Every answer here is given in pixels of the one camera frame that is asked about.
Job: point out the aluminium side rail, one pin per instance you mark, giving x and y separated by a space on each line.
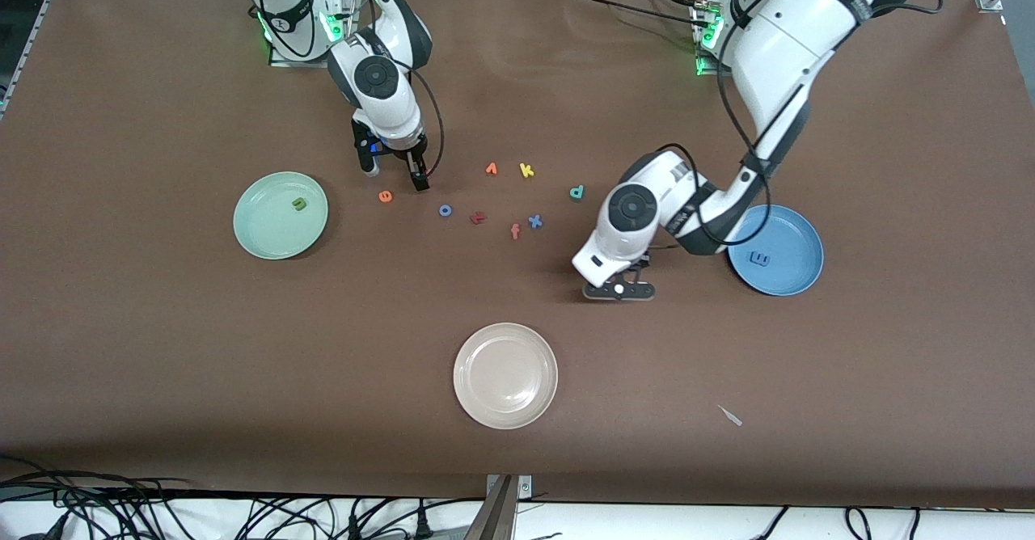
29 39

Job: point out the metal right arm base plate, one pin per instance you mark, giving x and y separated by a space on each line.
291 64

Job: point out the small metal bracket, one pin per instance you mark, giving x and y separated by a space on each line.
525 487

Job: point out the black left camera bracket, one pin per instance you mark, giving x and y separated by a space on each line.
639 290

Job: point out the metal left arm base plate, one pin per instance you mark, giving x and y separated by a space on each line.
705 69

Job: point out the white paper scrap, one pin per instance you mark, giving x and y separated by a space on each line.
732 417

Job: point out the beige plate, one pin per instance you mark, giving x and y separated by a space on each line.
505 376

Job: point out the grey camera pole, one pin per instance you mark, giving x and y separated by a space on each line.
495 516

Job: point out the green plate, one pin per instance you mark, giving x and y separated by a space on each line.
271 221

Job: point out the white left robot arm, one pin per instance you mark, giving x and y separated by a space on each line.
792 47

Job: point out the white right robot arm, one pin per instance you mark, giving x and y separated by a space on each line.
377 79

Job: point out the black right camera bracket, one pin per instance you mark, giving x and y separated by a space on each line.
361 132

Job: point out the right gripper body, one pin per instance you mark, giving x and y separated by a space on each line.
402 150

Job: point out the blue letter m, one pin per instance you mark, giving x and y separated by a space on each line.
760 259

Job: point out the black power plug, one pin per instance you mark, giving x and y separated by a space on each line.
353 526
421 524

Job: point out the blue plate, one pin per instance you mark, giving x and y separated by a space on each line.
788 269

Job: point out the black camera bracket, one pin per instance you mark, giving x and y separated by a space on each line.
639 290
361 132

